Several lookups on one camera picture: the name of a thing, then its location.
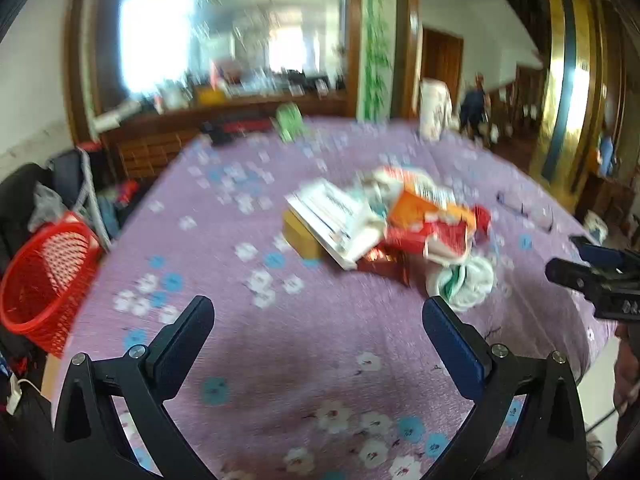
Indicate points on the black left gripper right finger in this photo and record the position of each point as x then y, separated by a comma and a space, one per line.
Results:
526, 421

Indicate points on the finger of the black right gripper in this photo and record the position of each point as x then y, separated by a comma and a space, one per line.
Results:
575, 274
595, 254

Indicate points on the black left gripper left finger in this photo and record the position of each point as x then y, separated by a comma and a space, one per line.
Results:
89, 441

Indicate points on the orange carton box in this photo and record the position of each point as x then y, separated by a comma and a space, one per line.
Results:
415, 217

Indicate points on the red snack wrapper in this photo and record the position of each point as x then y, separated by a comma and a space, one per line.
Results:
390, 257

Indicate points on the eyeglasses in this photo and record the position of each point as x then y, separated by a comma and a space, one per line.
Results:
540, 217

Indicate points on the white green crumpled bag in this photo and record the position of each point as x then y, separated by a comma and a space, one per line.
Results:
463, 286

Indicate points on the red plastic basket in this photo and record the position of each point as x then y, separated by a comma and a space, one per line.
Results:
48, 280

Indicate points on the person in background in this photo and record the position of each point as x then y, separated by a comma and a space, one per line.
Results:
474, 107

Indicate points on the white paper cup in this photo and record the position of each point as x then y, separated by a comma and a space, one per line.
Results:
435, 109

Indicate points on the purple floral tablecloth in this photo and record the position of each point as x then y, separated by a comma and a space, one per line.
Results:
311, 371

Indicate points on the clear plastic bag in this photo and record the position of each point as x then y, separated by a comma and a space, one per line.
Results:
48, 208

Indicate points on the white paper booklet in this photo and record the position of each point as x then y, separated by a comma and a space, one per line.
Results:
345, 226

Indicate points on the black sofa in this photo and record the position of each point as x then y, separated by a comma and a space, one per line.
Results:
70, 174

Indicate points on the bamboo painted pillar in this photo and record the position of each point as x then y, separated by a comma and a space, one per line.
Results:
376, 60

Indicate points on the yellow plastic box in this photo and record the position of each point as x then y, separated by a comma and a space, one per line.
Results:
299, 237

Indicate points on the wooden counter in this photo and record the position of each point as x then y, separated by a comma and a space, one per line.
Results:
146, 144

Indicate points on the black red tool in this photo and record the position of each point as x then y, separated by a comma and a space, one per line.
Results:
222, 132

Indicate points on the green cloth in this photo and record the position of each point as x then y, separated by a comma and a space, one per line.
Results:
289, 122

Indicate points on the yellow container on counter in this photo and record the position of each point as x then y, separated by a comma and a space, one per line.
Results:
209, 96

